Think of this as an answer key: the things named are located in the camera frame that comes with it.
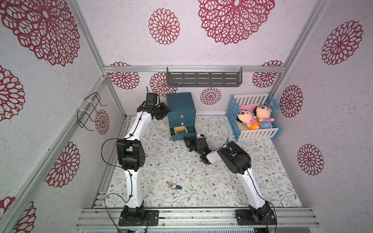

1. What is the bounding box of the teal three-drawer cabinet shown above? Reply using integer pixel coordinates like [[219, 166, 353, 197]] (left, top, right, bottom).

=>
[[167, 92, 196, 141]]

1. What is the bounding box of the large yellow wooden brooch box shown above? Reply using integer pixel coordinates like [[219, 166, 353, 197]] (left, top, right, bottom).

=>
[[174, 126, 188, 135]]

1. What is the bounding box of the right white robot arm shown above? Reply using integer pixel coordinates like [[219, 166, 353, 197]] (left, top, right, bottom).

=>
[[184, 135, 278, 227]]

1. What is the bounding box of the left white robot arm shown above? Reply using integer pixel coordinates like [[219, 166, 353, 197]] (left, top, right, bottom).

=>
[[116, 101, 170, 228]]

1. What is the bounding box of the orange dressed plush doll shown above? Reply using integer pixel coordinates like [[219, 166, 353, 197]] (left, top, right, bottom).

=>
[[236, 110, 260, 130]]

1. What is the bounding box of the blue white toy crib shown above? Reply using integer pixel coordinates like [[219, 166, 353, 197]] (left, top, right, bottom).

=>
[[226, 93, 281, 141]]

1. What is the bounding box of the blue dressed plush doll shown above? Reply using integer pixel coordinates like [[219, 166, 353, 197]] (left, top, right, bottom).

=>
[[254, 105, 274, 129]]

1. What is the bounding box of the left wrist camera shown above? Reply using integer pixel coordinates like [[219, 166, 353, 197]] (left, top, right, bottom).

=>
[[145, 87, 160, 106]]

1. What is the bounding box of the grey wall shelf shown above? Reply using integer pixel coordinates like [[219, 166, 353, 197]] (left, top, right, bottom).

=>
[[166, 67, 242, 87]]

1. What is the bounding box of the black wire wall rack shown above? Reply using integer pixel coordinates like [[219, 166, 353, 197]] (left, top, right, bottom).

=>
[[76, 92, 107, 131]]

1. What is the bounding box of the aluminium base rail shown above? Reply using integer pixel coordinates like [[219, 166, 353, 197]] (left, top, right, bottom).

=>
[[75, 192, 322, 233]]

